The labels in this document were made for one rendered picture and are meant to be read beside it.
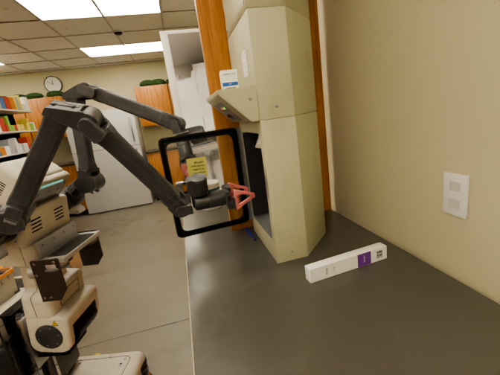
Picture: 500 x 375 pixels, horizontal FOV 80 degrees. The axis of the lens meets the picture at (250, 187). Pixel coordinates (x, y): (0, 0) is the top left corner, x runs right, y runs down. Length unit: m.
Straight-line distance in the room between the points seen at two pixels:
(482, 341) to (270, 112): 0.72
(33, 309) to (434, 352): 1.27
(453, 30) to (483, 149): 0.29
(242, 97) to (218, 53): 0.42
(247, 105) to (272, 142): 0.13
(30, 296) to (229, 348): 0.87
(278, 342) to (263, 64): 0.72
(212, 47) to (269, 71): 0.41
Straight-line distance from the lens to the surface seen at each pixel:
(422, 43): 0.99
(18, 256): 1.38
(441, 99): 0.94
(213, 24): 1.29
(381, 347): 0.74
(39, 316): 1.42
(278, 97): 0.91
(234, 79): 0.96
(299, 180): 0.96
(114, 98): 1.36
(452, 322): 0.84
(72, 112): 0.90
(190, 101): 2.27
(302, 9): 1.10
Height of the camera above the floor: 1.44
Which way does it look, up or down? 14 degrees down
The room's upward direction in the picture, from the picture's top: 8 degrees counter-clockwise
